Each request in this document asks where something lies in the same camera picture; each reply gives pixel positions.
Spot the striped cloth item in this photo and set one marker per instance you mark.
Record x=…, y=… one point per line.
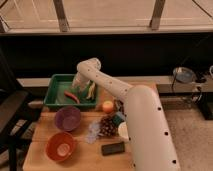
x=119, y=105

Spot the black chair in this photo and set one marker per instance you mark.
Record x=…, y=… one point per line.
x=15, y=113

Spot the orange plastic bowl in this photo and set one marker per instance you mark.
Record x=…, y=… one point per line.
x=60, y=146

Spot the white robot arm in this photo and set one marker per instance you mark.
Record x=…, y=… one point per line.
x=150, y=138

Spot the metal bowl on shelf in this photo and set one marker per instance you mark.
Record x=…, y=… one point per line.
x=184, y=75

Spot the wooden table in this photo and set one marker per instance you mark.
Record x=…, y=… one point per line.
x=86, y=157

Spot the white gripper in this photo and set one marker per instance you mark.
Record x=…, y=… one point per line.
x=80, y=82

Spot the crumpled clear plastic wrap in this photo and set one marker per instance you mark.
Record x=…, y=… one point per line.
x=93, y=132

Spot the white plastic cup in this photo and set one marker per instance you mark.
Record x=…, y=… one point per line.
x=122, y=131

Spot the purple plastic bowl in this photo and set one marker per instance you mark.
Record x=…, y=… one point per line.
x=67, y=118

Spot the black rectangular block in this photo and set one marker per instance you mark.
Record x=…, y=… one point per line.
x=115, y=148

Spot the pinecone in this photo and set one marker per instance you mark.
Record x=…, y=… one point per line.
x=107, y=127

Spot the green sponge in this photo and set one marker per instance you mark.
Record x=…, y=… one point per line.
x=118, y=118

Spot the green plastic tray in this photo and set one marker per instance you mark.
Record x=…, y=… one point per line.
x=60, y=84

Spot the orange apple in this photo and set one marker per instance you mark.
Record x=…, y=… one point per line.
x=108, y=107

